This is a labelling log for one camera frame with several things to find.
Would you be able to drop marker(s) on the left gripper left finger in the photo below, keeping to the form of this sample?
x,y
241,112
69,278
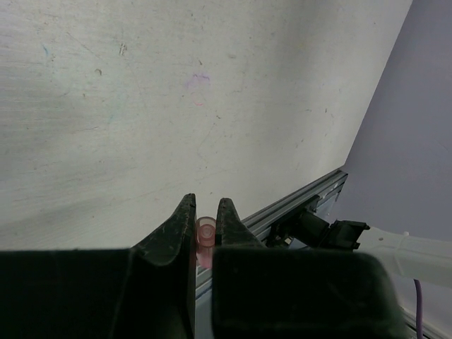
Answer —
x,y
145,291

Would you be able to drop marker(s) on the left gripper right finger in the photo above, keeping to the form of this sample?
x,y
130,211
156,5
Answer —
x,y
328,292

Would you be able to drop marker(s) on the clear pink pen cap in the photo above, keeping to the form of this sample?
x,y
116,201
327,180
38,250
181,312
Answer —
x,y
205,241

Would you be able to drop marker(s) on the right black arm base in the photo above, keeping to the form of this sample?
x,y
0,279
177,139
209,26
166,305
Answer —
x,y
301,224

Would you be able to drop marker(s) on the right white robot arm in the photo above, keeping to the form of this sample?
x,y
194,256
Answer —
x,y
418,258

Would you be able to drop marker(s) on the aluminium table frame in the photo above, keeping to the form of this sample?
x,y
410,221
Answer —
x,y
260,223

